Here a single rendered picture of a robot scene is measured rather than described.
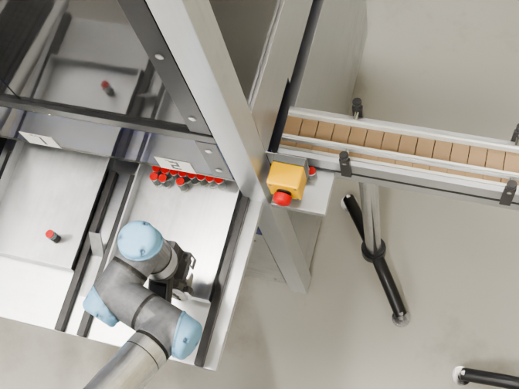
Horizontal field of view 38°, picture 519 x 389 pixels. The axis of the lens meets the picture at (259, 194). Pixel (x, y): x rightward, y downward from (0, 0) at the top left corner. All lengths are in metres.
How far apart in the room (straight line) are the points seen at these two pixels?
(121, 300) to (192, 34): 0.50
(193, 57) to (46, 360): 1.77
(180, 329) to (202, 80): 0.43
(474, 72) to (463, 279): 0.78
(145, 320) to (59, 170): 0.70
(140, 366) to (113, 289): 0.16
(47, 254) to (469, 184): 0.99
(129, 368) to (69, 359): 1.47
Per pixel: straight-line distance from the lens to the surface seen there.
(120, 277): 1.39
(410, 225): 2.66
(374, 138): 1.75
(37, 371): 2.81
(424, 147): 1.74
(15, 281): 1.90
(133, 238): 1.38
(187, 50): 1.20
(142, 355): 1.31
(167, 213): 1.81
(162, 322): 1.34
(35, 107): 1.65
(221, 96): 1.30
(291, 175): 1.62
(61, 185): 1.93
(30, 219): 1.93
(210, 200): 1.79
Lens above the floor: 2.51
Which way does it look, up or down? 67 degrees down
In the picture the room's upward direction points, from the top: 24 degrees counter-clockwise
